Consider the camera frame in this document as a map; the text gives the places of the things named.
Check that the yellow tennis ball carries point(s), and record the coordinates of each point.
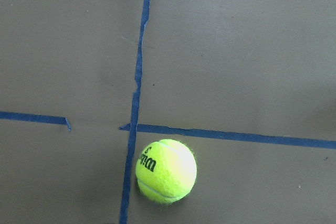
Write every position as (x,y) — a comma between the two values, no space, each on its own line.
(166,171)

